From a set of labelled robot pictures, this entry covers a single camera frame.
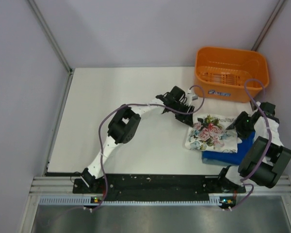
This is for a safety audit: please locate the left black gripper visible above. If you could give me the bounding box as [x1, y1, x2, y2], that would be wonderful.
[171, 101, 194, 127]

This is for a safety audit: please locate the white floral t shirt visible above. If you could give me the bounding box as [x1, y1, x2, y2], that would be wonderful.
[184, 114, 239, 153]

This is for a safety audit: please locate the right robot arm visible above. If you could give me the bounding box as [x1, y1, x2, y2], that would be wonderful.
[216, 102, 291, 193]

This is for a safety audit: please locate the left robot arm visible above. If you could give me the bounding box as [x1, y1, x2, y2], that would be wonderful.
[81, 86, 194, 193]

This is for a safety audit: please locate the orange plastic basket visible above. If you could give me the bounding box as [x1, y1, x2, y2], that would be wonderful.
[194, 47, 270, 102]

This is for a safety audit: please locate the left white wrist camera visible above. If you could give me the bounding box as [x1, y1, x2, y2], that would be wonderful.
[185, 89, 198, 105]

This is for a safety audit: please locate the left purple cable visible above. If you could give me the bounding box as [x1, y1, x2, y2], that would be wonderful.
[83, 85, 205, 211]

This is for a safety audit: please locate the white slotted cable duct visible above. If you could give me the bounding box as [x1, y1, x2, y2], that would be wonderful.
[39, 195, 236, 207]

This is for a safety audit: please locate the right aluminium corner post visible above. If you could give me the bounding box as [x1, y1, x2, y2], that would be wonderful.
[251, 0, 288, 51]

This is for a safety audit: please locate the aluminium corner post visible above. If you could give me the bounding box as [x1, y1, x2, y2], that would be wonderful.
[26, 0, 73, 74]
[251, 0, 288, 51]

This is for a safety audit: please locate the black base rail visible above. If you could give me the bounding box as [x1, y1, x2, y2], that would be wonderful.
[73, 174, 246, 202]

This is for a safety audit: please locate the left aluminium corner post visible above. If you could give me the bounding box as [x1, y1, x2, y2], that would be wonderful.
[26, 0, 73, 74]

